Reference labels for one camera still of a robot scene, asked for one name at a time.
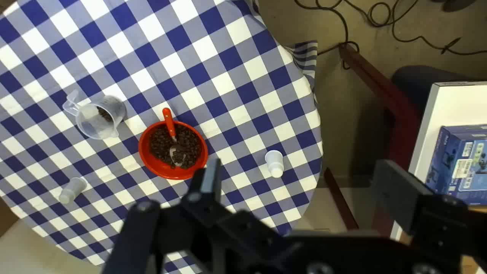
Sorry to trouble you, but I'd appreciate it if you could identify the clear plastic measuring cup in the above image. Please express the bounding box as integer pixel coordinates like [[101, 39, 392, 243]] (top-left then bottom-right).
[[60, 90, 127, 141]]

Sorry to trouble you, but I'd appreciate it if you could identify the small white plastic cup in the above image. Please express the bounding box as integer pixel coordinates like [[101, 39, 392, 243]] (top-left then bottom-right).
[[263, 149, 286, 180]]

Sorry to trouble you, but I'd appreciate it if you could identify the dark blue seat cushion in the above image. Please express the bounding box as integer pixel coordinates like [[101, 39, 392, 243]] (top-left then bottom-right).
[[389, 65, 487, 119]]

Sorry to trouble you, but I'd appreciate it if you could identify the orange handled metal spoon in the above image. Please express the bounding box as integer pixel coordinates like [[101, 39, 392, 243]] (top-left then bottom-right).
[[161, 106, 188, 166]]

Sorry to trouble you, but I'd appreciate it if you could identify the black cable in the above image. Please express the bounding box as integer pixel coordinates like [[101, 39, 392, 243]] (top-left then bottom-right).
[[366, 0, 487, 58], [293, 0, 362, 70]]

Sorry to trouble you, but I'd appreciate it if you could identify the blue cardboard box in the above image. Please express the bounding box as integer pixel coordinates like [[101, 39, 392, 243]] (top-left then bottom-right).
[[424, 125, 487, 207]]

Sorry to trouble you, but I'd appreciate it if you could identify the red bowl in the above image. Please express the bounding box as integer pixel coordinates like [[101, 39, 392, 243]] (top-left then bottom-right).
[[136, 120, 209, 180]]

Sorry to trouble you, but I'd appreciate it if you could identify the brown wooden chair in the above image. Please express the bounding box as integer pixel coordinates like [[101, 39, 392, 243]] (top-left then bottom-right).
[[324, 44, 423, 240]]

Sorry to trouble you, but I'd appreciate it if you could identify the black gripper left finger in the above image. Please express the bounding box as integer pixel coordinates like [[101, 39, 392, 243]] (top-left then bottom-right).
[[103, 157, 240, 274]]

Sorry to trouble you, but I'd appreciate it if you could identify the blue white checked tablecloth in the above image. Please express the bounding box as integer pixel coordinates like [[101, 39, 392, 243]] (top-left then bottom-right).
[[0, 0, 325, 274]]

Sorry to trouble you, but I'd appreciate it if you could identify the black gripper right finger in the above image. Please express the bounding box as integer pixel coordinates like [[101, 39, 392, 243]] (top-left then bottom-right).
[[371, 158, 487, 274]]

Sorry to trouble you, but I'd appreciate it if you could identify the small clear plastic cup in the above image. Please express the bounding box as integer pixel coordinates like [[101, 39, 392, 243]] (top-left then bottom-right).
[[57, 175, 88, 205]]

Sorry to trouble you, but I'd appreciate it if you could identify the white shelf board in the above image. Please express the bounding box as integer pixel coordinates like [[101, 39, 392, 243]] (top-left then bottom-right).
[[389, 81, 487, 245]]

